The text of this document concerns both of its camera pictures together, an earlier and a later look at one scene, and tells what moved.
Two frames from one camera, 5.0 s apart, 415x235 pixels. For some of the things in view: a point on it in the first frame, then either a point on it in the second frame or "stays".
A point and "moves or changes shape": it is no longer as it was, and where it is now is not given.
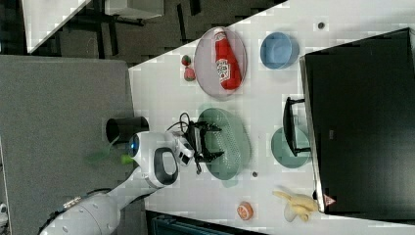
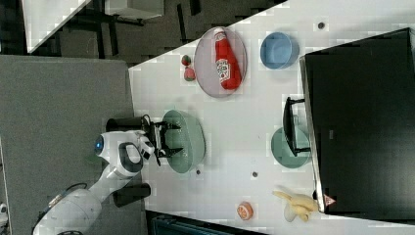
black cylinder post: [121, 129] stays
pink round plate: [205, 65] stays
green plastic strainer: [232, 140] moves or changes shape
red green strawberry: [189, 73] stays
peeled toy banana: [298, 206] stays
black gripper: [196, 134] -> [157, 136]
